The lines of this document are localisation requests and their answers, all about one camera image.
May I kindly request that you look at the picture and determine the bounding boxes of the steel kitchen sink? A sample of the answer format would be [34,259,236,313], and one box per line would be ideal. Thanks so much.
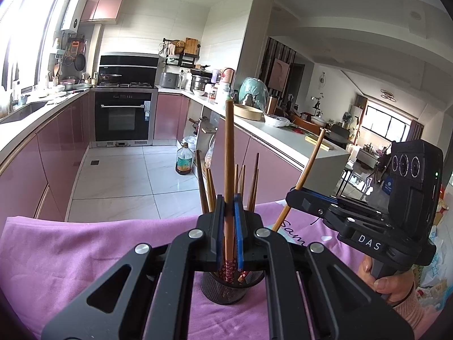
[0,101,48,124]

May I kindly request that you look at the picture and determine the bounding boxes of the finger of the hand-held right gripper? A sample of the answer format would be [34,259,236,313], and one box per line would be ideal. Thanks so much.
[291,186,388,217]
[285,191,338,221]

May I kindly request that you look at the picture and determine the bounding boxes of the bunch of wooden chopsticks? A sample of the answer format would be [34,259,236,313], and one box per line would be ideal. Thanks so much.
[195,150,260,284]

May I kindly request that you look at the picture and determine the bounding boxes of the gas stove top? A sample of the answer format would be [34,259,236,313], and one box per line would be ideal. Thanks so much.
[96,82,155,89]

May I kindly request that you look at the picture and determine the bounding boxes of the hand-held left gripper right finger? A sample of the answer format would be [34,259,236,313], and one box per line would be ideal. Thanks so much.
[232,194,414,340]

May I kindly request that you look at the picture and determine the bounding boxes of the flat yellow box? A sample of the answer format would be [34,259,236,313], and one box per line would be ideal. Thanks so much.
[305,135,335,150]

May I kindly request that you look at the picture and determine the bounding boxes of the pink wall cabinet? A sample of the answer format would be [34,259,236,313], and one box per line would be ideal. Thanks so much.
[80,0,128,24]

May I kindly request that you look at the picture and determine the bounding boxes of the wall utensil rack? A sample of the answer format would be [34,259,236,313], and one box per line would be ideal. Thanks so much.
[53,33,87,75]

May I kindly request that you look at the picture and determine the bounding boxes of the person's right hand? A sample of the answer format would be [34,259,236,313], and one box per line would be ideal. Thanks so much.
[357,257,415,303]

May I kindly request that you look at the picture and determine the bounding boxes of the pink base cabinets open shelf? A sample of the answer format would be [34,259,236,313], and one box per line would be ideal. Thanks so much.
[154,92,305,206]

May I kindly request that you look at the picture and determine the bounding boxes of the long pink base cabinets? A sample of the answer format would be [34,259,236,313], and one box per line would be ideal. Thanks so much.
[0,90,94,227]

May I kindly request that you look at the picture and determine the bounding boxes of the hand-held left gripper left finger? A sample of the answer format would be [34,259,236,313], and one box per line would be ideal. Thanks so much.
[40,195,227,340]

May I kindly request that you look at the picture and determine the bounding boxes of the person's right forearm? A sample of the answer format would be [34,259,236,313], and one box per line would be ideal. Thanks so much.
[391,283,434,337]

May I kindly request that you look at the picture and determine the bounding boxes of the cooking oil bottle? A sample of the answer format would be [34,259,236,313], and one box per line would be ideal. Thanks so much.
[176,142,195,176]

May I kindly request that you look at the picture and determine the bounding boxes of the silver rice cooker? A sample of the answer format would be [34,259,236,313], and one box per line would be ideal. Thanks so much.
[160,72,180,89]

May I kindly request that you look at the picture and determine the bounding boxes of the kitchen window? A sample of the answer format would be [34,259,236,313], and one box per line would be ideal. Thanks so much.
[0,0,71,114]

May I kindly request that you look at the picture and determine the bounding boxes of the framed wall picture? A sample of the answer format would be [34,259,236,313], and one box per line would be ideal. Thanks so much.
[268,58,291,93]

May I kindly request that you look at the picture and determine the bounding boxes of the white water heater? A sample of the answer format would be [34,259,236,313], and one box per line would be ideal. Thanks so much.
[61,0,87,32]

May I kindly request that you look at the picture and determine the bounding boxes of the black kitchen rack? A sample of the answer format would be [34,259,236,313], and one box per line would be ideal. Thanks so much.
[163,38,200,68]

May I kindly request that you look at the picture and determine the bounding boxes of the black mesh cup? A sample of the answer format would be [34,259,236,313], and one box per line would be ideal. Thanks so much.
[200,269,265,305]

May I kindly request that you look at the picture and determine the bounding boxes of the pink printed tablecloth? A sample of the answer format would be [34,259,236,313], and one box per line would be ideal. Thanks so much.
[0,200,437,340]

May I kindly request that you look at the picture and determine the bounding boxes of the black range hood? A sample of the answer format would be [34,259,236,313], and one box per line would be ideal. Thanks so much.
[98,53,161,85]

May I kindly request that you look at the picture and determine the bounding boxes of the black built-in oven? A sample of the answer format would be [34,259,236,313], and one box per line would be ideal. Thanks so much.
[93,88,158,146]

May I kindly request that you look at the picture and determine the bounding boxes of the round beige container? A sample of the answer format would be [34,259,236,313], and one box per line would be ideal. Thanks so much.
[234,104,264,121]

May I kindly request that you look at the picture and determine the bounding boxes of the steel pot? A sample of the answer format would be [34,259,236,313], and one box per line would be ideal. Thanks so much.
[190,74,208,93]

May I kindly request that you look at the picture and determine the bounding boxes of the long brown chopstick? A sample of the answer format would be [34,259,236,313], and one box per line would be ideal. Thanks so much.
[271,128,326,233]
[219,100,237,286]

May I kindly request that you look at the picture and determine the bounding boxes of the living room window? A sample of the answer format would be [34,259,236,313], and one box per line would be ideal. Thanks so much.
[364,104,413,140]

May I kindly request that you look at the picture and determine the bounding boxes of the white plastic bag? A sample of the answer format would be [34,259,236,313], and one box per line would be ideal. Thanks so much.
[264,114,291,128]

